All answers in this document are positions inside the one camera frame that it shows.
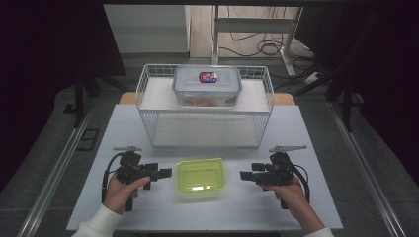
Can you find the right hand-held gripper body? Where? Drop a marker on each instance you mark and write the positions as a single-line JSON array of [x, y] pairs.
[[280, 173]]

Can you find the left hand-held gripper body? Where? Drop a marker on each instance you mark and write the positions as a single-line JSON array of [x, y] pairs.
[[130, 171]]

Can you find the green lidded plastic container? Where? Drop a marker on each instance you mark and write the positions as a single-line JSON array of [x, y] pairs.
[[201, 176]]

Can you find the clear lidded plastic container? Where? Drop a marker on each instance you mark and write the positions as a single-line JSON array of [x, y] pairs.
[[207, 85]]

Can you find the person's right hand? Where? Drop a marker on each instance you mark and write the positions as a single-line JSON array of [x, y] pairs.
[[290, 196]]

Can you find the person's left hand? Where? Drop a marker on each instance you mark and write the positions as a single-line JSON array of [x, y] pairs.
[[120, 194]]

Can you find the wooden table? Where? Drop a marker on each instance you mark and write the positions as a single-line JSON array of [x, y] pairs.
[[126, 98]]

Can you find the black stand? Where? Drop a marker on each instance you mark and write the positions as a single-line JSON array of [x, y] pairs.
[[346, 98], [79, 98]]

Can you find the white power strip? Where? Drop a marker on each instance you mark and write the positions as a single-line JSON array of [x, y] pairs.
[[311, 78]]

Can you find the white cabinet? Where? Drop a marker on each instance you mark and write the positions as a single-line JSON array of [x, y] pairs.
[[148, 29]]

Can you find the metal floor rail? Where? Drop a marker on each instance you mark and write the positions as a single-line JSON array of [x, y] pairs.
[[56, 171], [365, 171]]

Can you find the white metal desk frame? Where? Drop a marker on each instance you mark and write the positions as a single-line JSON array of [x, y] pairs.
[[253, 24]]

